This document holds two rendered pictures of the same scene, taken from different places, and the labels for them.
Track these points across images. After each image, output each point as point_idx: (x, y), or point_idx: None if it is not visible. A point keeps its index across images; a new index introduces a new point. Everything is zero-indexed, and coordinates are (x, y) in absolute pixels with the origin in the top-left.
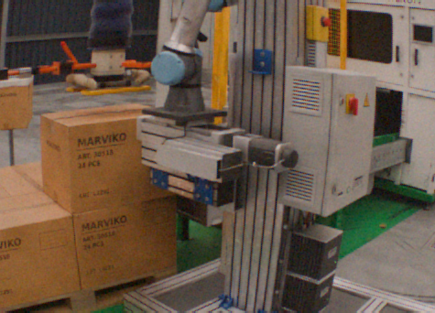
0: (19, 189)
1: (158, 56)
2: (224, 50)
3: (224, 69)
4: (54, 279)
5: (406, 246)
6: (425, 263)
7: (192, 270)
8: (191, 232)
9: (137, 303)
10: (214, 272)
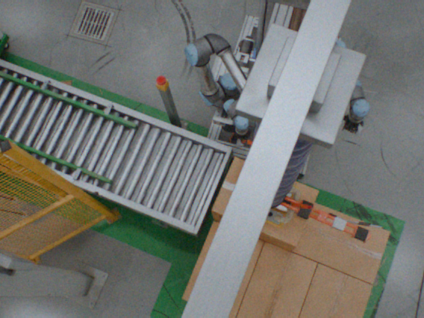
0: (303, 269)
1: None
2: (70, 184)
3: (76, 187)
4: None
5: (107, 59)
6: (134, 41)
7: None
8: (142, 223)
9: (307, 163)
10: (247, 148)
